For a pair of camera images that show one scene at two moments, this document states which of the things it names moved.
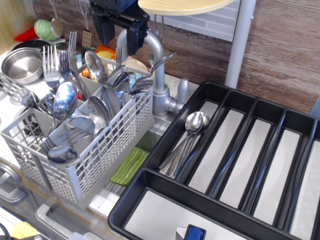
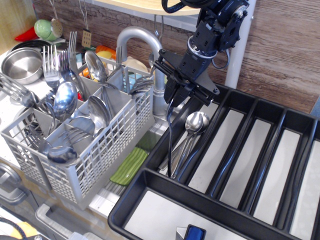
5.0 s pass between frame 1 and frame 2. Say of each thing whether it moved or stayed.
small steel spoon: moved
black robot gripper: moved
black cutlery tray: stayed
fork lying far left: stayed
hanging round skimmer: stayed
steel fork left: stayed
